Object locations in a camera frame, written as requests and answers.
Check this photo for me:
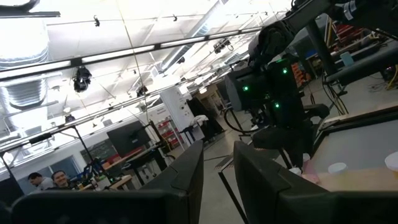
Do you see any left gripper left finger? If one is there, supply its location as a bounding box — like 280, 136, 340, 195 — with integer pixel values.
11, 139, 205, 224

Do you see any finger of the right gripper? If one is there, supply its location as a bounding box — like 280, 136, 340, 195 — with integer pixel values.
277, 148, 295, 170
300, 149, 313, 164

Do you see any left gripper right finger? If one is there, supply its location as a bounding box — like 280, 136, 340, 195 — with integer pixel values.
233, 140, 398, 224

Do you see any small yellow medicine bottle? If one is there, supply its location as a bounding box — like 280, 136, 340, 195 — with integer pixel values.
327, 162, 348, 187

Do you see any large orange medicine bottle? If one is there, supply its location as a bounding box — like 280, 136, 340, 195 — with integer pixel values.
384, 151, 398, 172

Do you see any rack with red bins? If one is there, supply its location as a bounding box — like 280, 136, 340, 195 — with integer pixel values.
155, 118, 184, 149

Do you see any large black monitor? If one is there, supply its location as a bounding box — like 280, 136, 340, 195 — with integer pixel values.
106, 120, 152, 157

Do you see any white cloth heap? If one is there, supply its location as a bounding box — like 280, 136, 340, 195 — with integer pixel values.
189, 114, 210, 127

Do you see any black hanging panel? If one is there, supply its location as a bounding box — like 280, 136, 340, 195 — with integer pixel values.
186, 96, 224, 141

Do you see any white pillar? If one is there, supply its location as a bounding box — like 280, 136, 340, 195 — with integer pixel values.
160, 86, 205, 142

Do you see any small teal box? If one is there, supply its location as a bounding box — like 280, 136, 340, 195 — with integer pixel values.
340, 51, 354, 67

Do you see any dark grey side desk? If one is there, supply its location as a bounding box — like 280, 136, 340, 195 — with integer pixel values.
323, 39, 398, 86

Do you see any person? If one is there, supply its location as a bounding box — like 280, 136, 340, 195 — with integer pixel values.
46, 170, 77, 191
27, 172, 55, 191

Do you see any black ceiling spotlight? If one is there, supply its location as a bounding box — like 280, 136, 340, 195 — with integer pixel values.
73, 66, 93, 93

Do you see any black metal rig frame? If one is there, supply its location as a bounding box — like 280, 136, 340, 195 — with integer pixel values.
0, 26, 398, 156

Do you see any silver spiral ventilation duct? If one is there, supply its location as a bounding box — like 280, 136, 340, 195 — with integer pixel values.
0, 18, 52, 110

